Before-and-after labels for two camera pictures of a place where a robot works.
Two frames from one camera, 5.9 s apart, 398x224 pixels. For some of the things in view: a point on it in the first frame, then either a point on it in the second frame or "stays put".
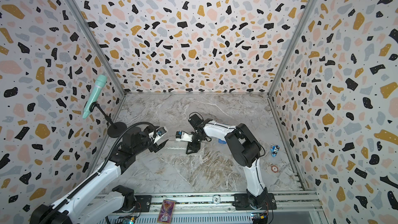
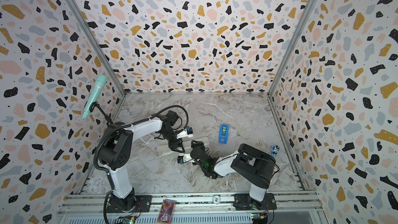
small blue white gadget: [274, 150] stays put
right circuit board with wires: [259, 218] stays put
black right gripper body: [197, 141] -> [199, 147]
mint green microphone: [99, 81] stays put
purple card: [166, 212] stays put
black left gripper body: [146, 141] -> [177, 143]
